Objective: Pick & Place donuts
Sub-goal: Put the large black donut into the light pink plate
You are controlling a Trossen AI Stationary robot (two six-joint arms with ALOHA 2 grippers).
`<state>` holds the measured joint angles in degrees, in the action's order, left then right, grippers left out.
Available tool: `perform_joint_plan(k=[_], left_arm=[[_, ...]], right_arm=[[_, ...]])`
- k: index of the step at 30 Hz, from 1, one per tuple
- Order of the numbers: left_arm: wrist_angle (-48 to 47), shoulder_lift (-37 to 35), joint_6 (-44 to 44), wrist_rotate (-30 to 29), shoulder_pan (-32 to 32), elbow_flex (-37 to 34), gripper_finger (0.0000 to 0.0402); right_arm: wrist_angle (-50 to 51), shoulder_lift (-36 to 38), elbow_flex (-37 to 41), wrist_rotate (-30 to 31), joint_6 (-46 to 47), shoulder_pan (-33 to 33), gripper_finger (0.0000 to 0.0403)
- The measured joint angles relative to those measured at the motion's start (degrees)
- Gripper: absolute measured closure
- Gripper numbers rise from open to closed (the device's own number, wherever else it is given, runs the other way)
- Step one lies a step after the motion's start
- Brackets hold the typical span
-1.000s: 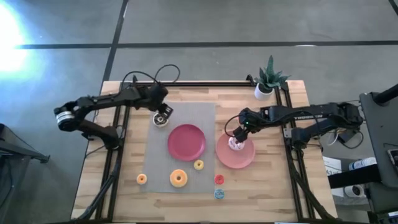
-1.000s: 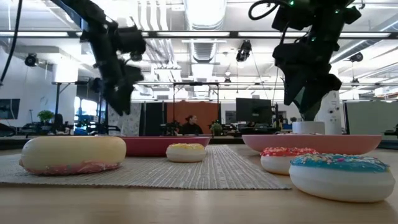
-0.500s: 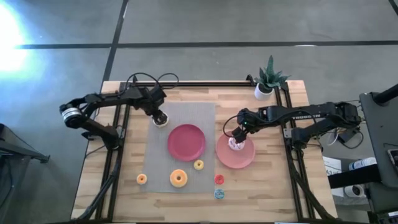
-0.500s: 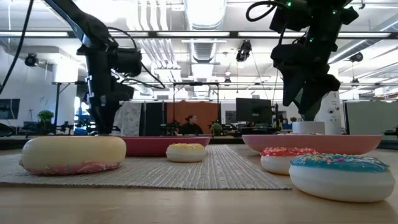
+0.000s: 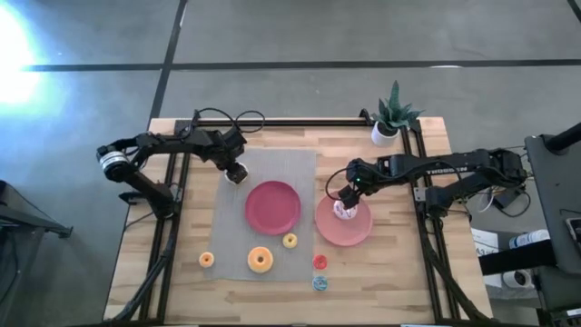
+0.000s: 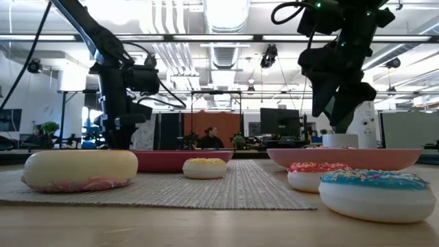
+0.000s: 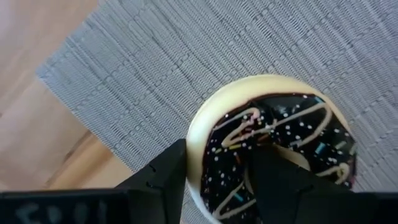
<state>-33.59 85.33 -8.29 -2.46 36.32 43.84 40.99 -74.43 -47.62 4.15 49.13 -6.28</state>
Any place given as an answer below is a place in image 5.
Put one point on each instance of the black side stand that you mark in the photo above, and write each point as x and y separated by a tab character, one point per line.
27	213

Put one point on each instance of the black shelf board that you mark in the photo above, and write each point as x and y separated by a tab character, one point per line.
517	263

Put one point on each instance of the white bottle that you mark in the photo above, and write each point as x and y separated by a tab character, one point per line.
528	238

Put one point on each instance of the white chocolate donut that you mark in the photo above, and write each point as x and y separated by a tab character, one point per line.
228	176

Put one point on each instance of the large orange donut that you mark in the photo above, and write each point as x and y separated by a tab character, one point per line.
260	259

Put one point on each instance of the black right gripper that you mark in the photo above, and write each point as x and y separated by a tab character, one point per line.
350	194

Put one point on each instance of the black pole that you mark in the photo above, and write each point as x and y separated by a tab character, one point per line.
564	138

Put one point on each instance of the white plant pot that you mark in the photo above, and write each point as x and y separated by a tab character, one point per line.
384	136

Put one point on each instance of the white printed paper box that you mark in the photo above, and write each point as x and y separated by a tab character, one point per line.
485	243

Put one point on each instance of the white tape roll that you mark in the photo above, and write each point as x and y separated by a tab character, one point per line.
517	278

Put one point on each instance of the small blue donut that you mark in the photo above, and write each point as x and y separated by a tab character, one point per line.
320	283

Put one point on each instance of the dark red round plate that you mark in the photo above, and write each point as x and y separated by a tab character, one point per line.
272	207

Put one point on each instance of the white pink sprinkled donut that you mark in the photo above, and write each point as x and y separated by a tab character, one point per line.
345	213

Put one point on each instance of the grey woven table mat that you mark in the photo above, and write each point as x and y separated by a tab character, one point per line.
268	213

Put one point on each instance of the small orange donut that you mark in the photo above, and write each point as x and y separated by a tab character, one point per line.
206	259

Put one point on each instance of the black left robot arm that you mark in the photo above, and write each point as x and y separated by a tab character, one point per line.
154	144

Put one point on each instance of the black aluminium table frame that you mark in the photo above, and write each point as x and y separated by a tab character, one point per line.
295	122

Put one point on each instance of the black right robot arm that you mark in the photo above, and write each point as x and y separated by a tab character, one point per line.
454	170

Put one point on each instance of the green artificial plant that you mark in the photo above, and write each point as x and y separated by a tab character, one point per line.
396	111

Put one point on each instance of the black power adapter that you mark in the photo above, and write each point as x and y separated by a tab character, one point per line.
507	198

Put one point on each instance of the small red donut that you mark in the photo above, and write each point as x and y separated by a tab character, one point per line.
320	261

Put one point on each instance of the small yellow donut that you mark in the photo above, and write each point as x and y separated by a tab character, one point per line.
290	240

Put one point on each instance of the grey cart top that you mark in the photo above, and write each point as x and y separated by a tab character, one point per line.
554	200

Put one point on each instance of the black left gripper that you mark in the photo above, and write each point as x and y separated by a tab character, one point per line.
233	147

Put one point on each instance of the salmon pink round plate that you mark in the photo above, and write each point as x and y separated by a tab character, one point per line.
343	229

